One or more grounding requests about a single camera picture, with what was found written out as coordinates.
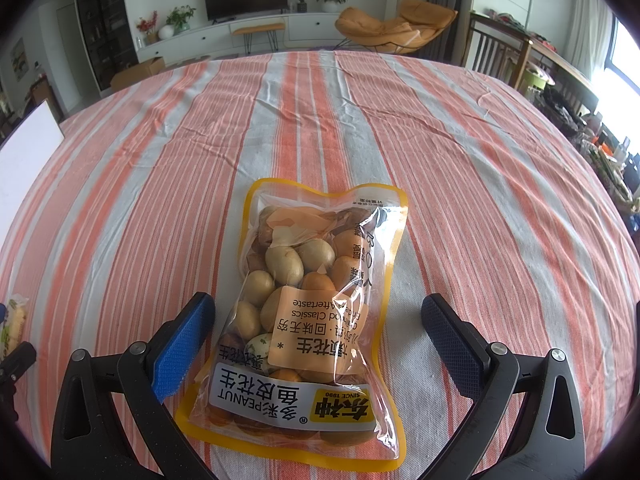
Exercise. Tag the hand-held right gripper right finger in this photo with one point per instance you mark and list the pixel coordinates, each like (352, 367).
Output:
(452, 350)

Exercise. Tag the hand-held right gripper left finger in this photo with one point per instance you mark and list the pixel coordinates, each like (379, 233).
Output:
(182, 347)

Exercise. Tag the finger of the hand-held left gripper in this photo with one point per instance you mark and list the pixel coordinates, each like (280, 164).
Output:
(20, 356)

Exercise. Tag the pale yellow snack packet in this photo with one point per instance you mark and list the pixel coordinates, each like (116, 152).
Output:
(13, 320)

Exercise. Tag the yellow-trimmed clear peanut packet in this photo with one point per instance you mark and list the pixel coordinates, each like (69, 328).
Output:
(310, 310)

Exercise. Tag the white board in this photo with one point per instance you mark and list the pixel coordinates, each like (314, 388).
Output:
(25, 170)

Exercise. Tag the orange striped bed sheet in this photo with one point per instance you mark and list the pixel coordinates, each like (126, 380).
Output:
(475, 210)

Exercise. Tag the clutter of household things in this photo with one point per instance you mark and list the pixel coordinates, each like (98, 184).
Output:
(600, 150)

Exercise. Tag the dark wooden dining furniture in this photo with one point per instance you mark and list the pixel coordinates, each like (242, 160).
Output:
(45, 95)

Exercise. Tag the brown cardboard box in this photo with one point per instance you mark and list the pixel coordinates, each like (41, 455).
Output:
(137, 74)

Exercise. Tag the green round container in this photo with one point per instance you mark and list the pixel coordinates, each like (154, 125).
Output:
(537, 78)

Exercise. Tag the white television cabinet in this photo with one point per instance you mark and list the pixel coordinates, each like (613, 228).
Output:
(200, 42)

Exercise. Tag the dark wooden slatted table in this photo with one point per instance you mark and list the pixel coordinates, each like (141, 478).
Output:
(492, 45)

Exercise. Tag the white door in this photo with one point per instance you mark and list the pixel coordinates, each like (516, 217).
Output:
(70, 50)

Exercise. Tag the white round vase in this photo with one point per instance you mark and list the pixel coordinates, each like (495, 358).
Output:
(166, 32)

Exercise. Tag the red flowers in vase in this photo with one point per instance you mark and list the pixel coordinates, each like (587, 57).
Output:
(147, 25)

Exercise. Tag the wooden bench with metal legs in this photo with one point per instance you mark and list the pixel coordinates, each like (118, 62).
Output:
(257, 27)

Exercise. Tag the green plant in glass vase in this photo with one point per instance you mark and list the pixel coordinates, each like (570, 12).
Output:
(181, 17)

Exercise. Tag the orange lounge chair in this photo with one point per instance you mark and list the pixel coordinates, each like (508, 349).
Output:
(395, 25)

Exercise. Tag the dark glass display cabinet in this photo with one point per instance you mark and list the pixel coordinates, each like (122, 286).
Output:
(102, 20)

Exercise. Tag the window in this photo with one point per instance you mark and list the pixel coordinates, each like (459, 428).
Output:
(625, 55)

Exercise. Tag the white sheer curtain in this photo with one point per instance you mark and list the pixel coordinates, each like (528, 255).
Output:
(590, 20)

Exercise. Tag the small plant in dark pot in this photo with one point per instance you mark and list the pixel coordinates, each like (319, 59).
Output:
(301, 2)

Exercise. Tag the framed wall picture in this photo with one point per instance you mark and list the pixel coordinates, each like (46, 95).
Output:
(19, 59)

